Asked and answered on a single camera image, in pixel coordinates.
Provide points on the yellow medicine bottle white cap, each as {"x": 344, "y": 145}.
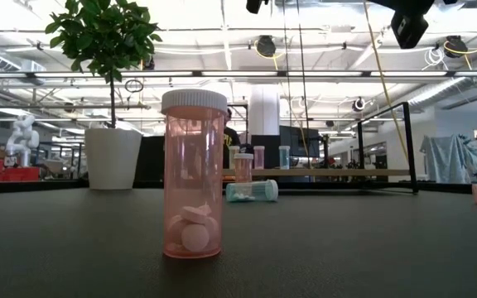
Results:
{"x": 232, "y": 150}

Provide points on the magenta medicine bottle white cap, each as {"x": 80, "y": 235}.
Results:
{"x": 259, "y": 159}

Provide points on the blue medicine bottle white cap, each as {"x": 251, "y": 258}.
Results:
{"x": 284, "y": 159}

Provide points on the teal medicine bottle white cap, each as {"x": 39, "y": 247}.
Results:
{"x": 251, "y": 191}

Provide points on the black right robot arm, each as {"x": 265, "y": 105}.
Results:
{"x": 410, "y": 29}

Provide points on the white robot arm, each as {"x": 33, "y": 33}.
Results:
{"x": 23, "y": 138}

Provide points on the white building column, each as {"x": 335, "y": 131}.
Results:
{"x": 263, "y": 111}

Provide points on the long ceiling light bar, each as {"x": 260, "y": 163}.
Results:
{"x": 346, "y": 73}

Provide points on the person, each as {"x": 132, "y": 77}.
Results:
{"x": 231, "y": 140}

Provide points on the black panel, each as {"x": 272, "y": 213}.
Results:
{"x": 272, "y": 153}
{"x": 151, "y": 157}

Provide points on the green plant in white pot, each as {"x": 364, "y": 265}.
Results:
{"x": 112, "y": 161}

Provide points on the blue-grey draped cloth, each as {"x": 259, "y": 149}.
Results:
{"x": 445, "y": 159}

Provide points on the black table mat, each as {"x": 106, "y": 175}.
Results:
{"x": 346, "y": 248}

